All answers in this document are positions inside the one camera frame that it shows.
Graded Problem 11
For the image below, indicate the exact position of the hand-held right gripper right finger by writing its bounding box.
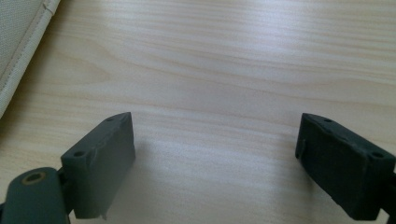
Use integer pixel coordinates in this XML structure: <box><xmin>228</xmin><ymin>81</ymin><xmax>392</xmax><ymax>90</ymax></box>
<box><xmin>294</xmin><ymin>112</ymin><xmax>396</xmax><ymax>221</ymax></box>

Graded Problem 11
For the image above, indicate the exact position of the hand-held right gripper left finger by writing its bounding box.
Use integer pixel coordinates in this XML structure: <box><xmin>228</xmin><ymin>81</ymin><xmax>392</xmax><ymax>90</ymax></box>
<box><xmin>60</xmin><ymin>111</ymin><xmax>136</xmax><ymax>220</ymax></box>

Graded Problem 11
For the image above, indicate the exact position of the beige fabric storage box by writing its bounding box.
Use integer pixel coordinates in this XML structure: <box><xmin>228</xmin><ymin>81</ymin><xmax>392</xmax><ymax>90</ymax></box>
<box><xmin>0</xmin><ymin>0</ymin><xmax>62</xmax><ymax>119</ymax></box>

